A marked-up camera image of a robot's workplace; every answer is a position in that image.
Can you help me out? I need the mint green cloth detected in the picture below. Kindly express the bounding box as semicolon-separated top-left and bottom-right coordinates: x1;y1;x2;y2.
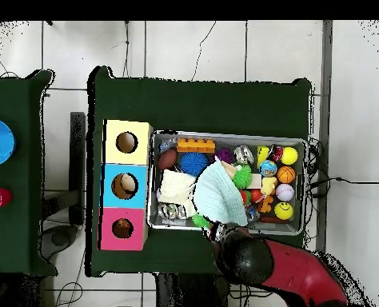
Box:
192;157;249;226

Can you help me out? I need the silver mesh bin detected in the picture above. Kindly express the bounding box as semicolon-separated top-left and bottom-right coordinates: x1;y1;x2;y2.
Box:
147;130;309;237

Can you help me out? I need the wooden three-hole box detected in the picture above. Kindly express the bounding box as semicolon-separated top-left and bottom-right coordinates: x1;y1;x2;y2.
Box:
99;119;154;252

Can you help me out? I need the cream cloth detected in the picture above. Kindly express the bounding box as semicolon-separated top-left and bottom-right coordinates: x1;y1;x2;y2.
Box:
157;168;197;207

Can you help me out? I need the green spiky toy with eyes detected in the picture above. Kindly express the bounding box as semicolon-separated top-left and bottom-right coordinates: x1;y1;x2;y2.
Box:
232;164;253;190

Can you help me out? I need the blue spiky rubber ball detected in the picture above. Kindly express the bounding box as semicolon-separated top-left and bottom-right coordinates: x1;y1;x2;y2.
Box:
179;151;209;177

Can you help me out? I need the yellow plush toy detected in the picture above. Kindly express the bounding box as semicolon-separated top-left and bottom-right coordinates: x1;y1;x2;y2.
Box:
260;176;278;196

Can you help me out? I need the yellow smiley ball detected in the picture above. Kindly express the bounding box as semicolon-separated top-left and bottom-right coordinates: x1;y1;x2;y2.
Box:
273;201;294;221

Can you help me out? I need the white baseball toy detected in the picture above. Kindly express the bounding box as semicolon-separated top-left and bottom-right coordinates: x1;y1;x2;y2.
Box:
274;183;295;202

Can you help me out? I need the globe print ball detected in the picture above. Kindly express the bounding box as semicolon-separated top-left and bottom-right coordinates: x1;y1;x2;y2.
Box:
258;159;278;177

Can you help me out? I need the orange building brick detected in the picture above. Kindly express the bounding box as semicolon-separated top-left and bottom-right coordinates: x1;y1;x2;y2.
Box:
176;138;217;154

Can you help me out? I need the orange basketball toy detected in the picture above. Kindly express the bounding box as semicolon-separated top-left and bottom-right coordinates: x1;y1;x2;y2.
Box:
276;165;297;185

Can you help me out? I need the dark green tablecloth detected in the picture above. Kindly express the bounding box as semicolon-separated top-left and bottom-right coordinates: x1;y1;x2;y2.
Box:
0;69;59;277
86;65;313;278

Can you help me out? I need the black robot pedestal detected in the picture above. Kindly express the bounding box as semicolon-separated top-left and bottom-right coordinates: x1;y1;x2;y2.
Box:
155;273;232;307

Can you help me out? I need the black power cable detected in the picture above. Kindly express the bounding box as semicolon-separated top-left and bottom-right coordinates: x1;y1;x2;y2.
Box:
306;176;379;193

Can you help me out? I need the thin black cable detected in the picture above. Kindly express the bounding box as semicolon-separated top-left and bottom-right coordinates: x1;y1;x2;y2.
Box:
190;21;217;82

